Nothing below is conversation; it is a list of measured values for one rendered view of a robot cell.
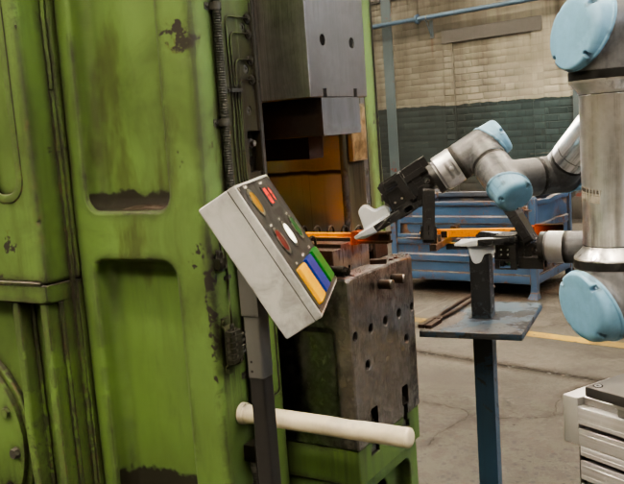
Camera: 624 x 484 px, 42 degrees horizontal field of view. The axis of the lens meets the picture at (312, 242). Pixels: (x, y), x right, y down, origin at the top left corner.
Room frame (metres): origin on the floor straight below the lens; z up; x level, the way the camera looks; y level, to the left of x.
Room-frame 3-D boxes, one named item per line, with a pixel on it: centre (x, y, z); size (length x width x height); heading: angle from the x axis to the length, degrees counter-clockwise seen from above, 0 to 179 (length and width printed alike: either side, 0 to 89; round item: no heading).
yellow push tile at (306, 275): (1.47, 0.01, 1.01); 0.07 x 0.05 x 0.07; 173
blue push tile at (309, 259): (1.57, 0.00, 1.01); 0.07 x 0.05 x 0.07; 173
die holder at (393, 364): (2.27, 0.06, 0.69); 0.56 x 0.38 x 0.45; 58
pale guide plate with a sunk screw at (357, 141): (2.44, -0.16, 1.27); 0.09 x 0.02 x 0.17; 148
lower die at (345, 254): (2.21, 0.08, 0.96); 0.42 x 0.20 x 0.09; 58
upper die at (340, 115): (2.21, 0.08, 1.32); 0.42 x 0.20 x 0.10; 58
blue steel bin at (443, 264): (6.14, -1.30, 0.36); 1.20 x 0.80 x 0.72; 53
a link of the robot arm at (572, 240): (1.81, -0.63, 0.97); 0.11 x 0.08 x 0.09; 58
